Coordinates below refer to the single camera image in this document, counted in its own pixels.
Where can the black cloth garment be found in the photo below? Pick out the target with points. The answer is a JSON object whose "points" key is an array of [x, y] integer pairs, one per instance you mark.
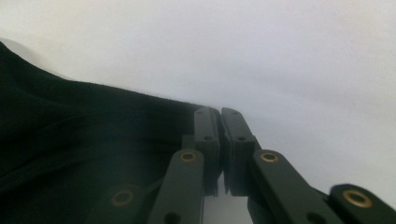
{"points": [[77, 140]]}

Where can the white table mat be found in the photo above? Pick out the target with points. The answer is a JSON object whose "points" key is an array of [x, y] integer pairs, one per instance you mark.
{"points": [[280, 62]]}

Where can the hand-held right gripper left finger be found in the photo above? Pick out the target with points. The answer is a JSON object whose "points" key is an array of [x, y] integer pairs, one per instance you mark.
{"points": [[210, 140]]}

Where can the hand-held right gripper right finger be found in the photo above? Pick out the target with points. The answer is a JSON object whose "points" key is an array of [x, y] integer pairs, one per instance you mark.
{"points": [[238, 146]]}

